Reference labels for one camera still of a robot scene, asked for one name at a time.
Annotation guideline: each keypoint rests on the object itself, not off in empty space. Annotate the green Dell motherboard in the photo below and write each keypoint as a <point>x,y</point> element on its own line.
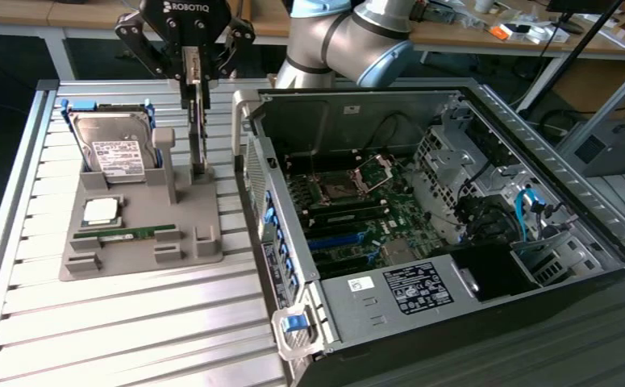
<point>398,225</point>

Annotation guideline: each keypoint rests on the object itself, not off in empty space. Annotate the green RAM stick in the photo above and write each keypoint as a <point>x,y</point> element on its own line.
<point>145,231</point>

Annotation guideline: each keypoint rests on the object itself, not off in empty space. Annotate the metal socket cover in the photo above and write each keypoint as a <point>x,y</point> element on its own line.
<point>377,171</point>

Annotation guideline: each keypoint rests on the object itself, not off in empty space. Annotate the grey computer tower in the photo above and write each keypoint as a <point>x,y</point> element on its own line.
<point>619,153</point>

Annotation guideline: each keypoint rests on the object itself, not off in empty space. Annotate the white cup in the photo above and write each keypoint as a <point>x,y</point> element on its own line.
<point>484,5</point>

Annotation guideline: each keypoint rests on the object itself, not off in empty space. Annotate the grey power supply unit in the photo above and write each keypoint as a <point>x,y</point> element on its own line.
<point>356,318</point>

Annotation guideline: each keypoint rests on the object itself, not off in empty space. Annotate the silver hard disk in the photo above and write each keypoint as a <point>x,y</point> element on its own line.
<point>118,157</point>

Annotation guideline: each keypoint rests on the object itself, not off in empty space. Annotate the grey plastic parts rack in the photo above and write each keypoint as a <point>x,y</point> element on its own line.
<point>139,254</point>

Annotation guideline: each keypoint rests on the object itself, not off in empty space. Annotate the blue expansion slot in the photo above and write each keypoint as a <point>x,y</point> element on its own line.
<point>338,240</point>

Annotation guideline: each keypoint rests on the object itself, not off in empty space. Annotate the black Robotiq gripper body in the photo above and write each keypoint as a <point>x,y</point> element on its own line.
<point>189,20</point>

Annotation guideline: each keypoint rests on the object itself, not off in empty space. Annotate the open black PC case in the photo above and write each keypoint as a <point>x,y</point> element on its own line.
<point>301,225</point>

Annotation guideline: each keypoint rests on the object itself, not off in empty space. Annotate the grey electronic device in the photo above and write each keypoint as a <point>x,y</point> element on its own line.
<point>440,12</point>

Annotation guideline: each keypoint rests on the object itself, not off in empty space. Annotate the CPU socket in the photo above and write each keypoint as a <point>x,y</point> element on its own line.
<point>338,187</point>

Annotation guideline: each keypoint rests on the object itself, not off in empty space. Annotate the green graphics card black fan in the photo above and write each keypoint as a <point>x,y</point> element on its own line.
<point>198,133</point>

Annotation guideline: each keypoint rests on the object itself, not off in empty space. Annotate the small white box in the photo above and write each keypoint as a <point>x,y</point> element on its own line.
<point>545,36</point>

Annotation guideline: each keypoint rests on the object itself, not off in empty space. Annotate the hard disk drive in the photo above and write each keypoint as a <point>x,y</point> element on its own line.
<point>66,115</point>

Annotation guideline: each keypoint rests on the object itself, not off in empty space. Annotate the black monitor with stand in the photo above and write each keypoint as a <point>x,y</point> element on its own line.
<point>571,5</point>

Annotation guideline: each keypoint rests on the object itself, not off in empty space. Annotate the black tripod pole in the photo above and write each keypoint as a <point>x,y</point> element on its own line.
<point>587,40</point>

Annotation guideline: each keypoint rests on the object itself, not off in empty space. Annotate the wooden desk white frame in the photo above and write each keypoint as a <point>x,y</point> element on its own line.
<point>22,16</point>
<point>452,38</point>

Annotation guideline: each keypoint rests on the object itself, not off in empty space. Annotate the small orange box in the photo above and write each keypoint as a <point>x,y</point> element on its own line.
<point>500,32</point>

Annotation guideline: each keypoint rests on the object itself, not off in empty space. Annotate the silver CPU chip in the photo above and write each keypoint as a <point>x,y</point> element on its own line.
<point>100,211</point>

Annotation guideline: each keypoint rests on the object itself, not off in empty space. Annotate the black installed RAM stick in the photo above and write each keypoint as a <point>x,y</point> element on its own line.
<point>345,217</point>

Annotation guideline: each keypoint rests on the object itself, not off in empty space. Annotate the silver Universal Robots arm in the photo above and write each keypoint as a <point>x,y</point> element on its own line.
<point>345,36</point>

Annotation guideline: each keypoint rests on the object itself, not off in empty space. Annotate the silver chipset heatsink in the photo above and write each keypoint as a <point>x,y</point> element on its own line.
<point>401,250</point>

